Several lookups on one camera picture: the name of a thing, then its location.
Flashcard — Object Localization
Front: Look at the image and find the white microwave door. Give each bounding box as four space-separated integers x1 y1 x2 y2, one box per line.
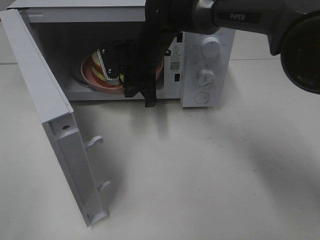
0 9 109 226

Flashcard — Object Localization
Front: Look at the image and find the glass microwave turntable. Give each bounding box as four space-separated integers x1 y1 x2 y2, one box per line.
70 66 90 88

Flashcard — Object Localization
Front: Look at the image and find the white warning label sticker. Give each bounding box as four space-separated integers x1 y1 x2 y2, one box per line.
168 43 182 73

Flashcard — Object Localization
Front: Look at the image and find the white timer knob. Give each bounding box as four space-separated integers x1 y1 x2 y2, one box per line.
197 69 216 87

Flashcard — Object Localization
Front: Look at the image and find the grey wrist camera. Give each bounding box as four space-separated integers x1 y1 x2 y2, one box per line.
97 46 122 86

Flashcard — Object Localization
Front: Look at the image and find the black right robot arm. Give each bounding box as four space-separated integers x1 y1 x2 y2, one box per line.
124 0 320 107

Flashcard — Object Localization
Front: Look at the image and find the pink round plate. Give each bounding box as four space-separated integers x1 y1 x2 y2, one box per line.
80 55 165 96

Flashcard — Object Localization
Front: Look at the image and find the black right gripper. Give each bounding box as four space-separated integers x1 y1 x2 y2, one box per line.
112 0 178 108

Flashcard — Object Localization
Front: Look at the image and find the round white door button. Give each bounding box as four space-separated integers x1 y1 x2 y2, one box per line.
194 92 210 105

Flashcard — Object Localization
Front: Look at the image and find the white microwave oven body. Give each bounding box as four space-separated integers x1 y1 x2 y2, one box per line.
0 0 235 108

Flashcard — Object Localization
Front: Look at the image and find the white bread sandwich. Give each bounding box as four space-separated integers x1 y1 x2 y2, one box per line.
90 51 126 82

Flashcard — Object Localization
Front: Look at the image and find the upper white power knob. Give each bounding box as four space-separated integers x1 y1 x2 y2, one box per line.
201 36 221 58

